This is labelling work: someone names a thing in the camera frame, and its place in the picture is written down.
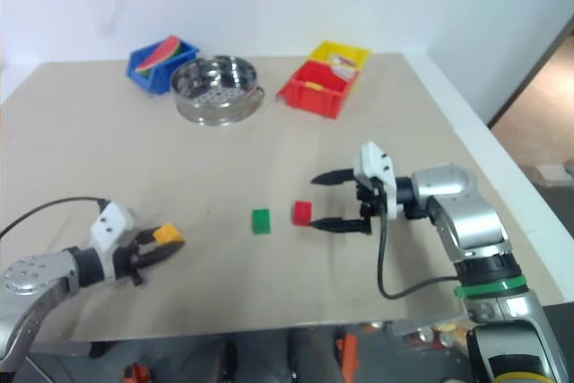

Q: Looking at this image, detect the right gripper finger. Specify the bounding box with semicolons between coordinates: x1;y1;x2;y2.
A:
309;217;372;236
310;168;357;187

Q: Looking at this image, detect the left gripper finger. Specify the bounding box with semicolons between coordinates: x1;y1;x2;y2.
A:
134;226;161;248
140;240;187;268

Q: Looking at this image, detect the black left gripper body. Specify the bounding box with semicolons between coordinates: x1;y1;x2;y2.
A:
113;239;150;288

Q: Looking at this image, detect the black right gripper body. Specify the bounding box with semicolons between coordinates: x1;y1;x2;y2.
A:
353;175;387;235

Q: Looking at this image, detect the yellow cube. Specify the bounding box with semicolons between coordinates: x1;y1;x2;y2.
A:
152;222;186;246

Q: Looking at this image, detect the red cube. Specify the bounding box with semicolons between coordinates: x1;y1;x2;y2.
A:
291;200;314;227

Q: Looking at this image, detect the green cube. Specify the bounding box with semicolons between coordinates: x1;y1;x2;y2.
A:
250;207;273;236

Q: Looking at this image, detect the red plastic bin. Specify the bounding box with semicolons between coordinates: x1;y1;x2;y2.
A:
274;58;361;121

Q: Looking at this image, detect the beige table cover sheet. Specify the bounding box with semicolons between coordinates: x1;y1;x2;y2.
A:
0;52;477;344

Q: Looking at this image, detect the white and red packet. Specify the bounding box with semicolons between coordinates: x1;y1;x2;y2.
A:
328;52;361;83

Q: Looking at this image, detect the orange and black tool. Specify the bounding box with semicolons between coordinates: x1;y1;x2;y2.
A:
124;361;157;383
335;326;361;383

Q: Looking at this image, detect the yellow plastic bin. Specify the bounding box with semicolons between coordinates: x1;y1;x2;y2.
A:
307;39;372;74

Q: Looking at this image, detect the stainless steel steamer pot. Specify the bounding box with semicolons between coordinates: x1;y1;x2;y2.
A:
169;55;266;127

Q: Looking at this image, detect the blue plastic bin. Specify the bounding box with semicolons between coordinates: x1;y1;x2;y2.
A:
125;35;200;96

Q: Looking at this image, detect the toy watermelon slice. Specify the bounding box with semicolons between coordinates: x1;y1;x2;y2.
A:
135;35;182;74

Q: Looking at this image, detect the small pale box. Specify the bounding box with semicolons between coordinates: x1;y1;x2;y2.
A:
536;162;569;183

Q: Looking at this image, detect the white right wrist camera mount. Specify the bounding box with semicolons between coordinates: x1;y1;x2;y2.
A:
352;140;398;222

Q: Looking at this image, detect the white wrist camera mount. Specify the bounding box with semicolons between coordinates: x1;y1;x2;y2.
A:
352;140;398;222
89;202;136;282

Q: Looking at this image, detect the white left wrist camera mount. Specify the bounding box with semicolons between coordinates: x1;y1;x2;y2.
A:
89;202;136;282

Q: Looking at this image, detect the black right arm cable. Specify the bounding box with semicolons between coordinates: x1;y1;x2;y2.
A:
376;202;464;300

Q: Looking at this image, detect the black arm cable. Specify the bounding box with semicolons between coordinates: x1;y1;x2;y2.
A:
376;202;464;300
0;196;111;239

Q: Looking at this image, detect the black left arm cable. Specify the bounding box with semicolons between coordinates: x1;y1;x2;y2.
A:
0;196;111;239

